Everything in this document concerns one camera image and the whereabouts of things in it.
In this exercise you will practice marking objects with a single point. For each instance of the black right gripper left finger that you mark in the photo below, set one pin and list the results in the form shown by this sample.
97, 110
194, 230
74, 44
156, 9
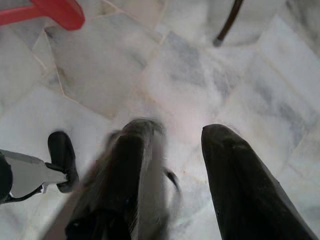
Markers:
125, 175

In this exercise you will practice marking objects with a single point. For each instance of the black folding chair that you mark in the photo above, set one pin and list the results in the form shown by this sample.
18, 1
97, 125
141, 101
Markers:
230, 22

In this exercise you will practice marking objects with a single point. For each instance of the grey robot leg black foot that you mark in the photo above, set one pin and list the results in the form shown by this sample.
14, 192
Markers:
25, 172

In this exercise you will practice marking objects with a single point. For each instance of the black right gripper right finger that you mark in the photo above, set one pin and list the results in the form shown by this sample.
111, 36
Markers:
240, 187

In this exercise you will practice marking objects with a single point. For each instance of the red plastic stool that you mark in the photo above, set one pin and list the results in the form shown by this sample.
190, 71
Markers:
62, 12

